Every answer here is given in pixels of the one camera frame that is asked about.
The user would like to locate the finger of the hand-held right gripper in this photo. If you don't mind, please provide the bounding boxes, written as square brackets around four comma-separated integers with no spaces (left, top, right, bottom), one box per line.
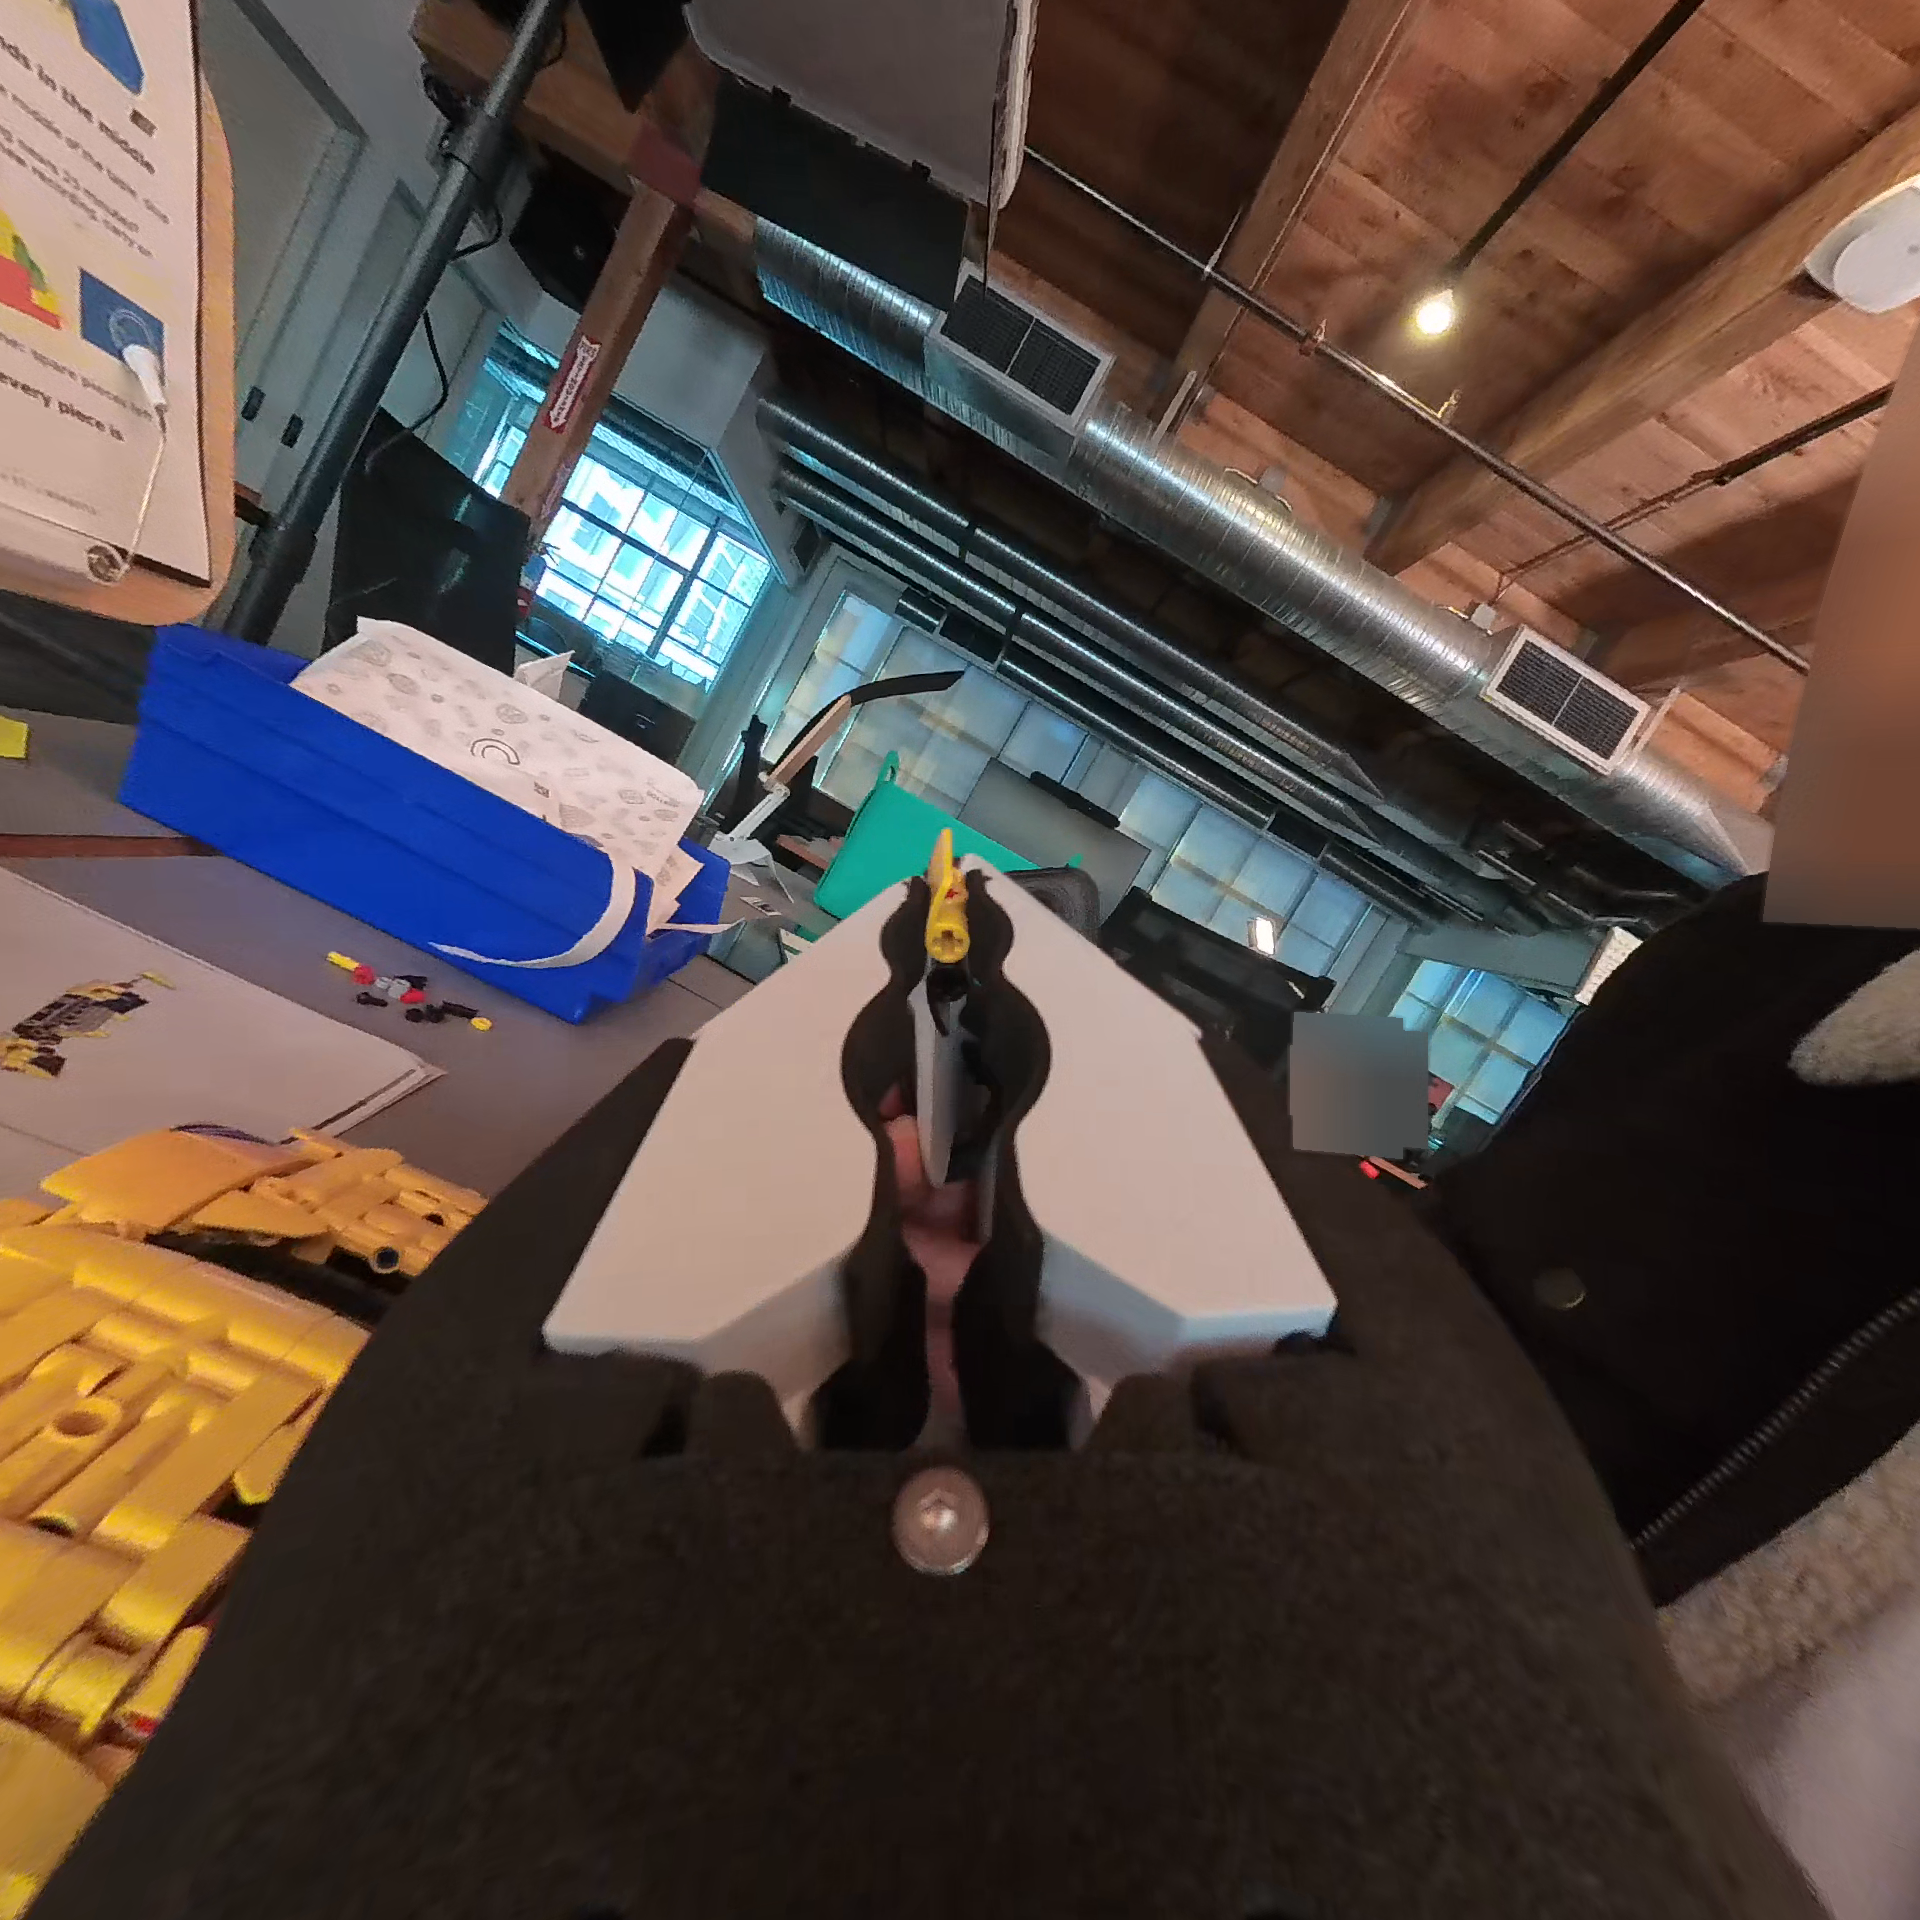
[902,982,998,1187]

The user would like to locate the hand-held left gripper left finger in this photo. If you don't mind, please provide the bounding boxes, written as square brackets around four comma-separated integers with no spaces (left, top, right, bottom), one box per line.
[539,884,920,1432]

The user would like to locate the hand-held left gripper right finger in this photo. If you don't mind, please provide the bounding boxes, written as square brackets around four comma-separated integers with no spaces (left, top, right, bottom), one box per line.
[975,877,1341,1432]

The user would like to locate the yellow pointed brick piece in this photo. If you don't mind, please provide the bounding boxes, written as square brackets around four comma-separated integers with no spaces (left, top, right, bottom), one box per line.
[920,824,975,964]

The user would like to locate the yellow toy brick car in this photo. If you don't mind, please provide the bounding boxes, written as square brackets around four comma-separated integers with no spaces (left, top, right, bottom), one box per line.
[0,1125,490,1920]

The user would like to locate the black mesh chair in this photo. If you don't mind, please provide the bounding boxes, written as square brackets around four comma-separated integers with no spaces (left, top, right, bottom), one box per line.
[1036,862,1336,1051]

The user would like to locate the teal bag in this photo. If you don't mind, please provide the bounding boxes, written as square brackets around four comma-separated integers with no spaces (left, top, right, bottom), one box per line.
[813,749,1037,952]

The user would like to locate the scattered coloured brick pieces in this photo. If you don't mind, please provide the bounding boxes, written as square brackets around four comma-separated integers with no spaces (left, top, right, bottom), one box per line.
[327,948,493,1032]

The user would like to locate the ribbed metal pipes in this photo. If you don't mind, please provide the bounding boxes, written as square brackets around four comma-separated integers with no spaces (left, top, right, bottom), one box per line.
[756,397,1442,917]

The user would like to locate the blue plastic bin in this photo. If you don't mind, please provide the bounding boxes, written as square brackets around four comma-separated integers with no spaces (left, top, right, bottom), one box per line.
[116,621,733,1029]

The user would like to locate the patterned paper bag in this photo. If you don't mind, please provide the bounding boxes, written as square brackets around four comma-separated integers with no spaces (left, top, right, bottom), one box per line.
[293,615,735,970]

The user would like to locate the person's fleece-lined jacket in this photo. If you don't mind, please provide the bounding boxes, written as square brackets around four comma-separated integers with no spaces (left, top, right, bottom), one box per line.
[1423,877,1920,1920]

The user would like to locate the paned window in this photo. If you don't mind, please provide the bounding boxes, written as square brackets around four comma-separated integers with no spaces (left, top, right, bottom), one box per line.
[480,336,774,683]

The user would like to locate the open instruction booklet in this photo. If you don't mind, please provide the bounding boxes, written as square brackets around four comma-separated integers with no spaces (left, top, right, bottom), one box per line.
[0,867,448,1203]

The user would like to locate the ceiling vent grille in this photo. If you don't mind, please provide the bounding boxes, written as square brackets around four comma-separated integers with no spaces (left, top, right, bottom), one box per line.
[1482,621,1652,774]
[927,270,1116,437]

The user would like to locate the black monitor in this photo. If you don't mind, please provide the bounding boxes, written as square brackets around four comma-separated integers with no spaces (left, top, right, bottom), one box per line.
[322,411,535,676]

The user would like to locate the ceiling spot lamp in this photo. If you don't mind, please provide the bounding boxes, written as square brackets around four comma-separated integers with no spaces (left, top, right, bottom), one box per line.
[1411,0,1712,340]

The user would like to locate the black pole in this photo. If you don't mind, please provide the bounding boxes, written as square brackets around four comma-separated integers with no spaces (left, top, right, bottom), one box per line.
[218,0,579,647]

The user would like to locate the grey hanging panel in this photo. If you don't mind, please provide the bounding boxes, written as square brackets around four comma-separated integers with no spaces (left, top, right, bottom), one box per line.
[687,0,1039,204]

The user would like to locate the printed instruction sheet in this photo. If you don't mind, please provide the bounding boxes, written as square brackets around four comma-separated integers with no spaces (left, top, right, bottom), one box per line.
[0,0,213,588]

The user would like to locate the white ceiling sensor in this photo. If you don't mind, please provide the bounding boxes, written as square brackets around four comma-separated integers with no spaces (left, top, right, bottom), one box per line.
[1803,180,1920,317]

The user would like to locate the silver ventilation duct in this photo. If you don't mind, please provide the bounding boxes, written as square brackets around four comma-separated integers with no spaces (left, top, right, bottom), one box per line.
[750,216,1778,887]

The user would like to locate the wooden post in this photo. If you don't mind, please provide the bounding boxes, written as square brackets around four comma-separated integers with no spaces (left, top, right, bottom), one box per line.
[496,88,714,519]

